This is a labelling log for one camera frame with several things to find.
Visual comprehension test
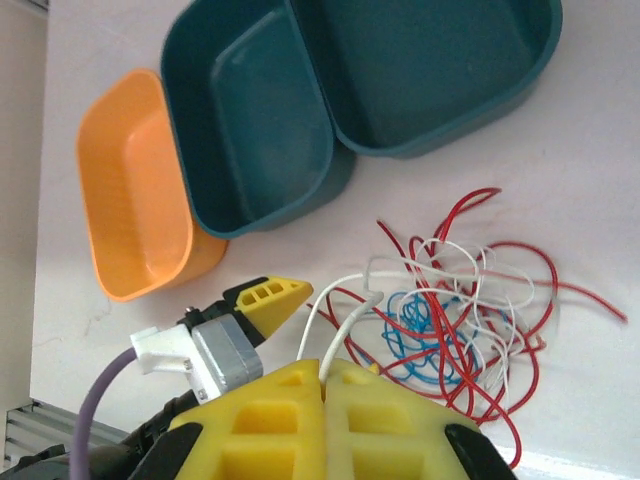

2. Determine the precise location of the orange plastic bin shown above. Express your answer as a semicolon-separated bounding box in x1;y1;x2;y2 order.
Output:
74;68;230;304

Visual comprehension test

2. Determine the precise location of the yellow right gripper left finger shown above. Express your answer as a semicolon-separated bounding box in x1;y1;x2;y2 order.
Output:
130;357;329;480

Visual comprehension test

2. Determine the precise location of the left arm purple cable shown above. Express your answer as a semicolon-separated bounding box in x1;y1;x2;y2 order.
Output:
68;347;139;480

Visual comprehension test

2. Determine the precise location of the thin white cable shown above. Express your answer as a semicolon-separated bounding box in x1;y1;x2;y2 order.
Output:
296;238;537;419

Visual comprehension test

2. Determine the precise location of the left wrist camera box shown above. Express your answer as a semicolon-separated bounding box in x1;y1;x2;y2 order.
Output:
129;317;265;405

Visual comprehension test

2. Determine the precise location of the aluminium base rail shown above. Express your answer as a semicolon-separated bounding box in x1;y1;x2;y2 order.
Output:
0;399;131;469

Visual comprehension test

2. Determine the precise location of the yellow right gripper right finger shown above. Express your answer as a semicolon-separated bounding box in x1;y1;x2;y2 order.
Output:
322;357;519;480

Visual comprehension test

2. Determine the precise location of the teal plastic bin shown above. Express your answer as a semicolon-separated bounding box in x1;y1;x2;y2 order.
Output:
289;0;564;160
159;0;357;239

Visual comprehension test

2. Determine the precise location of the thin blue cable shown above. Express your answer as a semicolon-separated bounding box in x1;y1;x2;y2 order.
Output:
382;289;501;386

